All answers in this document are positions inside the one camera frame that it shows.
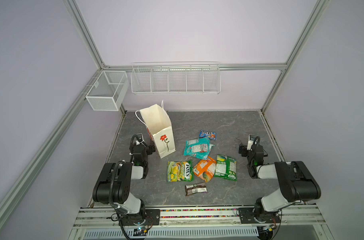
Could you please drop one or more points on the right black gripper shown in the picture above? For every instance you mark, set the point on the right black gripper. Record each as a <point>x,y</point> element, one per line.
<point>243,150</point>

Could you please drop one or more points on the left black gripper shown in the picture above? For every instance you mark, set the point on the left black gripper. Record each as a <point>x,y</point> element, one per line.
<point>150,147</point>

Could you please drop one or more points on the white flower paper bag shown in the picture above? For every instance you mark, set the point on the white flower paper bag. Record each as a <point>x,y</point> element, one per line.
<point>159,127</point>

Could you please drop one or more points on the yellow green fox's candy bag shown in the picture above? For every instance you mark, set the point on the yellow green fox's candy bag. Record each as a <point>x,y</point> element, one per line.
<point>180,172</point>

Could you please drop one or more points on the brown chocolate bar wrapper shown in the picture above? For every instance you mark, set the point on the brown chocolate bar wrapper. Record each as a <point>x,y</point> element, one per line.
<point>195,189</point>

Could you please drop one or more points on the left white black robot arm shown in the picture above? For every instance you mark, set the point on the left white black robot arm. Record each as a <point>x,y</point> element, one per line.
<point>113,186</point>

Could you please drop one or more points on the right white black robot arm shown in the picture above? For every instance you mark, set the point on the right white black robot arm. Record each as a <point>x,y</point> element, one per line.
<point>296,184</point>

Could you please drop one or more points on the green snack packet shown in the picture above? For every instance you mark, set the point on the green snack packet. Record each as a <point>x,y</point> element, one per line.
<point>225,168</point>

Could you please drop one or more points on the orange snack packet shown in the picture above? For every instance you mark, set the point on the orange snack packet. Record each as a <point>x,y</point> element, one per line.
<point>205,169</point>

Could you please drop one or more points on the teal snack packet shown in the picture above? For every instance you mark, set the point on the teal snack packet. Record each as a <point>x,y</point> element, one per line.
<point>198,148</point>

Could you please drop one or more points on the blue m&m's candy packet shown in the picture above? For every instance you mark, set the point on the blue m&m's candy packet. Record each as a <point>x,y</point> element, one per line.
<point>207,134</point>

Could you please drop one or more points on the white mesh box basket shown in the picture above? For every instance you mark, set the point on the white mesh box basket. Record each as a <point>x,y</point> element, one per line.
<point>108,91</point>

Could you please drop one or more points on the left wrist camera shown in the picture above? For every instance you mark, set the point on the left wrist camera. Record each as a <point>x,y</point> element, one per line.
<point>140,139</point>

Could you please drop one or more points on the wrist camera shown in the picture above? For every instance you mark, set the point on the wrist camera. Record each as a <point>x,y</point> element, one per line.
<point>251,139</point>
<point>140,139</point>

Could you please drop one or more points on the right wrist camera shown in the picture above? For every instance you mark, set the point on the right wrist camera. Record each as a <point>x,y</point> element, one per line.
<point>251,139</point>

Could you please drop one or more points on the white wire shelf basket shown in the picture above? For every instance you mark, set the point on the white wire shelf basket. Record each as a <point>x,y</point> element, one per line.
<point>176,78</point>

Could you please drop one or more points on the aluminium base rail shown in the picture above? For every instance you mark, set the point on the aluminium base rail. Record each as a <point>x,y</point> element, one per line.
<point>203,223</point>

